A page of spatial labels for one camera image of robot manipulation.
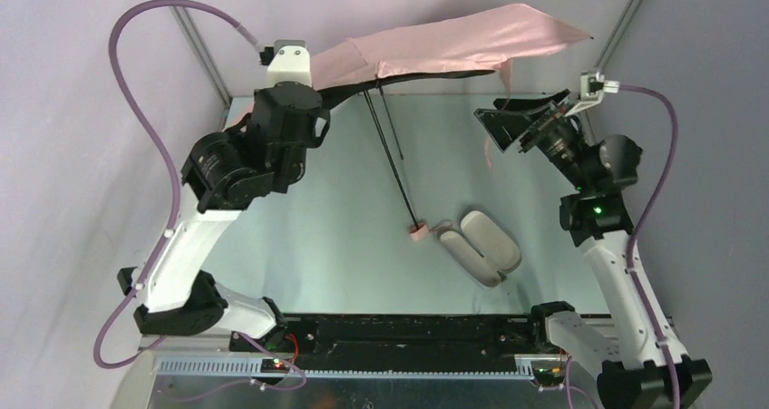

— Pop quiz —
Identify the pink black folding umbrella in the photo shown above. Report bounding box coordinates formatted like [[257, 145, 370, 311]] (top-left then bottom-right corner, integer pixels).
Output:
[[225, 2, 595, 244]]

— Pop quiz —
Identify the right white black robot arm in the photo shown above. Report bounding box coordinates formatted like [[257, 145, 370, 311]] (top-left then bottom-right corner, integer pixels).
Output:
[[474, 82, 713, 408]]

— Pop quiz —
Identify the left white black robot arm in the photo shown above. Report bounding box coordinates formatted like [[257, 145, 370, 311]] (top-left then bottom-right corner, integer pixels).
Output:
[[119, 82, 330, 339]]

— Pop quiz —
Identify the open grey umbrella case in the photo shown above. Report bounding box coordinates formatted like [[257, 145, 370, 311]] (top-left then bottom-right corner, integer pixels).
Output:
[[438, 209, 522, 288]]

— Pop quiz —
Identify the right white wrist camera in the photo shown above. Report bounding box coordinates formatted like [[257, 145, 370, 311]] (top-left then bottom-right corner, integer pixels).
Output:
[[565, 69, 620, 116]]

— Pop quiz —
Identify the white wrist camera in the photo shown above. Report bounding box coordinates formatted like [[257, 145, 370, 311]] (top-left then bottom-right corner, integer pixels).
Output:
[[259, 39, 313, 87], [565, 69, 620, 116]]

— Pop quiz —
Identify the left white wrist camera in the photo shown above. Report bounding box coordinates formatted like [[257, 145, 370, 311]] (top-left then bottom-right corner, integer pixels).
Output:
[[259, 39, 313, 87]]

